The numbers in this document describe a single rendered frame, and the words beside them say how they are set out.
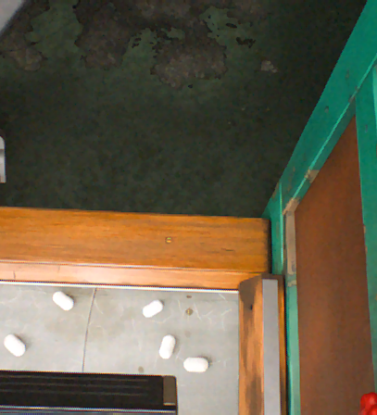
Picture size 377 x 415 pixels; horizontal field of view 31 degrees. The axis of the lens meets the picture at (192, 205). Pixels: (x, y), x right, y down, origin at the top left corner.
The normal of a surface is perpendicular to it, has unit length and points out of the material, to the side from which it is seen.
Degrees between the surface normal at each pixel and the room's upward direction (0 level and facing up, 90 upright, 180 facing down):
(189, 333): 0
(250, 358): 67
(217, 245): 0
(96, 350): 0
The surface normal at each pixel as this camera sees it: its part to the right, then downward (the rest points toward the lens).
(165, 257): 0.07, -0.35
